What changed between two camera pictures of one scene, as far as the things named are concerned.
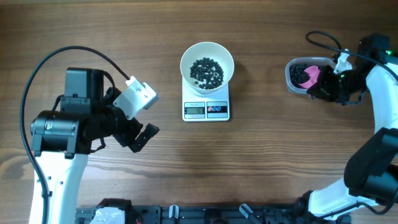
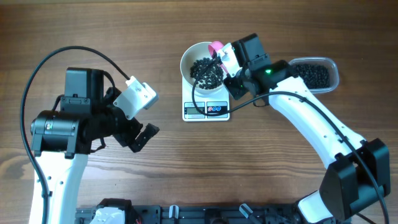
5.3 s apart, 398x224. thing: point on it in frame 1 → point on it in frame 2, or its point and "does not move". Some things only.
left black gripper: (127, 137) does not move
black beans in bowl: (208, 72) does not move
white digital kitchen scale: (201, 107) does not move
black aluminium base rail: (157, 214) does not move
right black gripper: (323, 87) → (235, 90)
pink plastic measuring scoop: (314, 72) → (214, 46)
